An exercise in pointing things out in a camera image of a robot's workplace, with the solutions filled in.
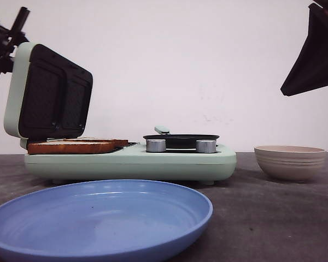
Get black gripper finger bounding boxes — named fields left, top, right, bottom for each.
left=280, top=1, right=328, bottom=96

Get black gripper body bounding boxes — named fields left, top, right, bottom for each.
left=0, top=7, right=30, bottom=74

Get mint green sandwich maker lid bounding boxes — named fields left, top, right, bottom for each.
left=4, top=43, right=93, bottom=149

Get beige ribbed bowl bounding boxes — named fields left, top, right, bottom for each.
left=254, top=145, right=326, bottom=181

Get white bread slice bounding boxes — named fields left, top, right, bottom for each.
left=47, top=137, right=129, bottom=147
left=27, top=141, right=115, bottom=154

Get mint green breakfast maker base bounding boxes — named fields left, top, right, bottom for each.
left=24, top=143, right=237, bottom=185

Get right silver control knob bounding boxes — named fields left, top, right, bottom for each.
left=196, top=139, right=216, bottom=153

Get silver control knob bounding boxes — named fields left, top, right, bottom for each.
left=146, top=139, right=166, bottom=153
left=196, top=139, right=216, bottom=153

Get left silver control knob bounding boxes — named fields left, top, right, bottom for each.
left=146, top=139, right=166, bottom=153

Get blue plate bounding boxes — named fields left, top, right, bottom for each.
left=0, top=180, right=213, bottom=261

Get black frying pan green handle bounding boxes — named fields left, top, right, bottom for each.
left=143, top=126, right=220, bottom=149

